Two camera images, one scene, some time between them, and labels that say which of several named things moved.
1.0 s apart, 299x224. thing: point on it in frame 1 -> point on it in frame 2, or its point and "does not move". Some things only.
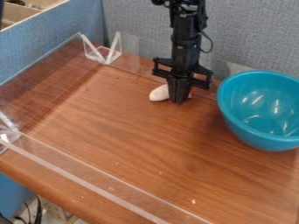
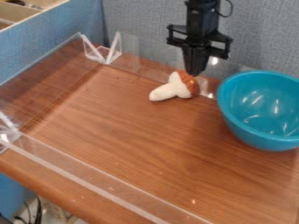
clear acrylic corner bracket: x=103 y=54 does not move
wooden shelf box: x=18 y=10 does not move
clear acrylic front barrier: x=95 y=181 does not move
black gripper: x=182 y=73 -> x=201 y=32
